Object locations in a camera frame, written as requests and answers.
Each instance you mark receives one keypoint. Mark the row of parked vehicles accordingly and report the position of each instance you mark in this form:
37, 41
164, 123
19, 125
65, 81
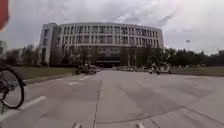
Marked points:
130, 68

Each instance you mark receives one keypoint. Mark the large curved grey building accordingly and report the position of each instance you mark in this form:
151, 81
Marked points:
103, 40

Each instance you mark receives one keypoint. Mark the row of parked bicycles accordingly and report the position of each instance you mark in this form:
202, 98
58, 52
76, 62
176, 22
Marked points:
85, 69

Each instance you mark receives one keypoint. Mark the grey paved plaza ground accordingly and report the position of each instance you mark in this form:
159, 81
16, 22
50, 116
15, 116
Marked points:
133, 96

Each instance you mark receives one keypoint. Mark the vehicle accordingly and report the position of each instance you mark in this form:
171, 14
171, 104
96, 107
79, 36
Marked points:
160, 69

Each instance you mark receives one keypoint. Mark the grey stone kerb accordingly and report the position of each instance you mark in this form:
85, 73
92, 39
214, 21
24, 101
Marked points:
46, 78

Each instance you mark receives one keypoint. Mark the robot's own part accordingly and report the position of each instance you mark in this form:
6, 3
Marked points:
140, 125
77, 126

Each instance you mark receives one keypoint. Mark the light pole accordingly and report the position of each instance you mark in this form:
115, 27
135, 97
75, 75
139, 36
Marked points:
188, 45

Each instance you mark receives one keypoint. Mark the row of trees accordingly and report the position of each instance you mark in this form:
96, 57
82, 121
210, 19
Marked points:
193, 57
23, 56

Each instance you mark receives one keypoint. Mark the bicycle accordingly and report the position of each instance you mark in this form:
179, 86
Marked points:
22, 87

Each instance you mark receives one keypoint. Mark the red flag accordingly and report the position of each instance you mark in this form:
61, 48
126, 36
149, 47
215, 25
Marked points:
3, 11

